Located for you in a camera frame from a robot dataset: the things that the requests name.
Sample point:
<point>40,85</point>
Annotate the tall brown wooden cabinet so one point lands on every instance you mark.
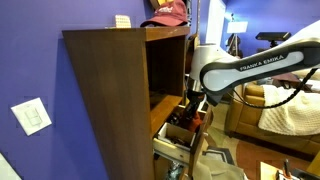
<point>110,100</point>

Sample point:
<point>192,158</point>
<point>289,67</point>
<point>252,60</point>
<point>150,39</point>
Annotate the maroon baseball cap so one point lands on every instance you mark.
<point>170,15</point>

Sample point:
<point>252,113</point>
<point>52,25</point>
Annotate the white light switch plate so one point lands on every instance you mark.
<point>30,116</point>

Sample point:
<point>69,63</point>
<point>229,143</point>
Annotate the grey cloth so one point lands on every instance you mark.
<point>216,170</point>

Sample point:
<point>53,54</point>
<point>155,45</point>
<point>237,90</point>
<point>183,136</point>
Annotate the black flat device on stand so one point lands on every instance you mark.
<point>271,36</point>

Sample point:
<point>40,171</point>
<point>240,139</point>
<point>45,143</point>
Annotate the multicolour patterned rug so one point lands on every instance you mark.
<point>253,156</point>

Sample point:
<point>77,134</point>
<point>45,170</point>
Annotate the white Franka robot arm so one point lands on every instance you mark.
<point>253,68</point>

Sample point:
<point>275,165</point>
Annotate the cream knitted blanket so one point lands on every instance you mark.
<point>293,115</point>

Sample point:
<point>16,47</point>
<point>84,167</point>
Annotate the white flat panel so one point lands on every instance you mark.
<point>6,170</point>

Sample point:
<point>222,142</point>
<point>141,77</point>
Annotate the light wooden table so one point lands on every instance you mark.
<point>268,171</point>

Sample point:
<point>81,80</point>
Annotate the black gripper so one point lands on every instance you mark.
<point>196,100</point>

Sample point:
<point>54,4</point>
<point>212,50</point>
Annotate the tan leather sofa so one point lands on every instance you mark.
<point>240,123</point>

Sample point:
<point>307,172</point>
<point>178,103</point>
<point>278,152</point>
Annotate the white panel door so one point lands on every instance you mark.
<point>215,23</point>

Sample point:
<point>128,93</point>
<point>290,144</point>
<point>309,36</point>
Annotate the tripod with white board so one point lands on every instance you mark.
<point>237,28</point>

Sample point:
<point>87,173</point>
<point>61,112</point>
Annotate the beige grid block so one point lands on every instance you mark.
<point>123,21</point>

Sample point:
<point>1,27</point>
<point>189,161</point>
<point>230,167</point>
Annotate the orange head sock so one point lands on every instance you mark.
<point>194,126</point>

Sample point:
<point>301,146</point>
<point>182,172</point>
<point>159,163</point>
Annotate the brown drawer with white rail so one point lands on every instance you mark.
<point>173,150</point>

